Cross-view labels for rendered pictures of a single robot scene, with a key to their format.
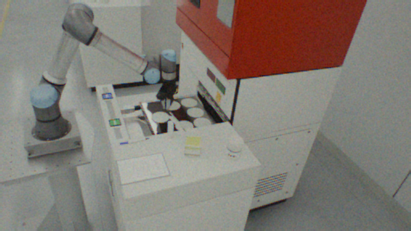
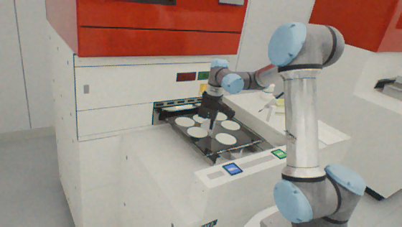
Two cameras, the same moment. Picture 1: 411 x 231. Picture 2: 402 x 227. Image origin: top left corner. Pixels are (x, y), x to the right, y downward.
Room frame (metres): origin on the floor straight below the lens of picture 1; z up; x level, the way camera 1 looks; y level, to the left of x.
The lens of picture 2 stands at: (1.79, 1.36, 1.56)
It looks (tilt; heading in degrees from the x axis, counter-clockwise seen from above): 26 degrees down; 259
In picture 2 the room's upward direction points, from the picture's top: 9 degrees clockwise
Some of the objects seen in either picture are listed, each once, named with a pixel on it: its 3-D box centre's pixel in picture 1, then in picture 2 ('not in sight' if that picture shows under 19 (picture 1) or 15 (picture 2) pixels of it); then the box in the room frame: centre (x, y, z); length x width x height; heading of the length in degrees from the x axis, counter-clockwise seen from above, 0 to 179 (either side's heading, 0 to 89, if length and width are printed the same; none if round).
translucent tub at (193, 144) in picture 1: (193, 146); (279, 106); (1.08, 0.04, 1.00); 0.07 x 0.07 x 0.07; 3
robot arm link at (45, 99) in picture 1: (45, 101); (337, 190); (1.22, 0.78, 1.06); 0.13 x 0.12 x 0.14; 15
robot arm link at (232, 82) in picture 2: (150, 62); (232, 81); (1.46, 0.31, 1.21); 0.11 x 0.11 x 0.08; 15
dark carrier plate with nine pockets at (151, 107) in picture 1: (177, 115); (214, 128); (1.45, 0.15, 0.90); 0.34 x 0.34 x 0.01; 26
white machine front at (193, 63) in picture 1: (203, 76); (161, 92); (1.72, 0.03, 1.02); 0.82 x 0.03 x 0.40; 26
